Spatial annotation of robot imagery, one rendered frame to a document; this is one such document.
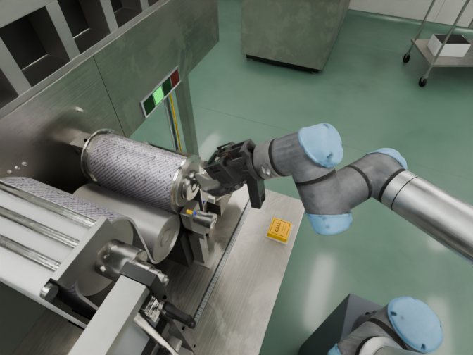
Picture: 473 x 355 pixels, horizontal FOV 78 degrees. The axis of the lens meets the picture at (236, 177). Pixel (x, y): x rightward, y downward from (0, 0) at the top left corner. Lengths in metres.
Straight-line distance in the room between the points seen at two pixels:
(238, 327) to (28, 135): 0.73
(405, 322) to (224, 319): 0.47
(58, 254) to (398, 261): 2.03
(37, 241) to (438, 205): 0.61
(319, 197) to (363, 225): 1.77
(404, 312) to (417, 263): 1.50
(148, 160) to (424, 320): 0.72
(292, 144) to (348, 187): 0.13
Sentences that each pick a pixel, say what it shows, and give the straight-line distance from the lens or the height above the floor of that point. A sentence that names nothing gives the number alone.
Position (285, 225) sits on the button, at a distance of 1.05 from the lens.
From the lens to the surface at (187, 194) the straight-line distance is 0.71.
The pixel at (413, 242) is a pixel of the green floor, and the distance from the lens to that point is 2.37.
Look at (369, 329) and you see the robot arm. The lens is 0.79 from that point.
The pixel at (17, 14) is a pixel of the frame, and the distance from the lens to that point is 0.77.
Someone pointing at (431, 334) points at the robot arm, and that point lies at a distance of 0.82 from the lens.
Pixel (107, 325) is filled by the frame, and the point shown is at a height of 1.44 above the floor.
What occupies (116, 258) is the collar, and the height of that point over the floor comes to 1.37.
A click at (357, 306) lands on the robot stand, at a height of 0.90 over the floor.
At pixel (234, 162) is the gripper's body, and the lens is 0.60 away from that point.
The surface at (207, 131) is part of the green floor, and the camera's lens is 2.74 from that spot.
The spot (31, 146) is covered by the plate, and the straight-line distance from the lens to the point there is 0.82.
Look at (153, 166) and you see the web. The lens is 0.71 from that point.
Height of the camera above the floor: 1.82
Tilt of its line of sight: 51 degrees down
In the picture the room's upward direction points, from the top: straight up
